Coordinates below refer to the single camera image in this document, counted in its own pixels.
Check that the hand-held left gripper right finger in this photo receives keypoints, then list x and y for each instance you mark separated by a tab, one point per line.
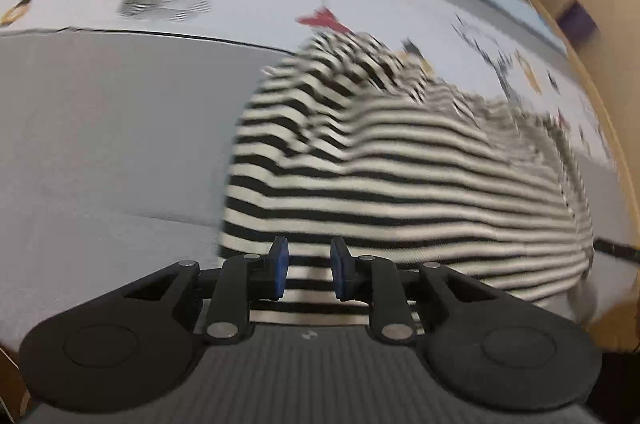
339	271

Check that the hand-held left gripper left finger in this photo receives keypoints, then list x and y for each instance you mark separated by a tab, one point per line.
281	266

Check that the black white striped hoodie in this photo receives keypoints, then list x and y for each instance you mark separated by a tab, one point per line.
400	174

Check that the deer printed bed sheet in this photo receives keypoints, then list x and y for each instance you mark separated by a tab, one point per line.
110	114

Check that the purple box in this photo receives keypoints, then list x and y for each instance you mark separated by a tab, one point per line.
577	20

